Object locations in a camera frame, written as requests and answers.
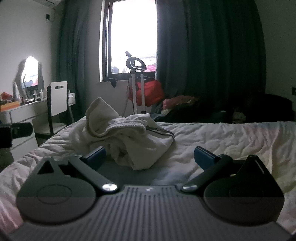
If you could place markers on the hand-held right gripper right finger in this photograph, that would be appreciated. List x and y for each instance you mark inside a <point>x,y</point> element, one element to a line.
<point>203,158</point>

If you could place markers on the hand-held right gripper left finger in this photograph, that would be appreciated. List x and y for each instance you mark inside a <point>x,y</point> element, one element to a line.
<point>94,158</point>

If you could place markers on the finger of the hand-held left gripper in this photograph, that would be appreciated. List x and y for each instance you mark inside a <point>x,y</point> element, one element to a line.
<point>22,130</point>

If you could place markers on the pink clothes pile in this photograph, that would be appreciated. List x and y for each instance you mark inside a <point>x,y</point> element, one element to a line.
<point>178,103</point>

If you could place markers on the white dressing table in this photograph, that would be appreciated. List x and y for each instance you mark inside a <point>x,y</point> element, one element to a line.
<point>20,113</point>

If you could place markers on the orange box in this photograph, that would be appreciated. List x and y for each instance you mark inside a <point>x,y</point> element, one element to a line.
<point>9,106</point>

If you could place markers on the bed with white sheet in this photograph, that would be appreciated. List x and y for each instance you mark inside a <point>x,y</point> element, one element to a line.
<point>231,139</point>

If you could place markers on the small dark bottle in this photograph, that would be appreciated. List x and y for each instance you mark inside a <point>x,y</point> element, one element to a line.
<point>35,94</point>

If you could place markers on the small white bottle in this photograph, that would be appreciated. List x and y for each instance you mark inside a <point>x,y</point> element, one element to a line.
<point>42,93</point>

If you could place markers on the wavy vanity mirror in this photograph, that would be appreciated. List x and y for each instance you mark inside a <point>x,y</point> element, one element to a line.
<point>29,71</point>

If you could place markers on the dark cloth pile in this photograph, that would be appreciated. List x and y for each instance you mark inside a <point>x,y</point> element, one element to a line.
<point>254,109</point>

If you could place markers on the red bag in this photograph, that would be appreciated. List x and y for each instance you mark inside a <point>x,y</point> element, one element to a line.
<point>151,91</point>

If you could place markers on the dark green curtain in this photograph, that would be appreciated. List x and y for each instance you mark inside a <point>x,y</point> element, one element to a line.
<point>208,51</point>
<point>76,58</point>

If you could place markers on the window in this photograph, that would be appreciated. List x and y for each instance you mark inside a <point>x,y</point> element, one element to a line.
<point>133,34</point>

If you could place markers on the wall socket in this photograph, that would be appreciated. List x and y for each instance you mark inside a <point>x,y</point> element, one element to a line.
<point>48,17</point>

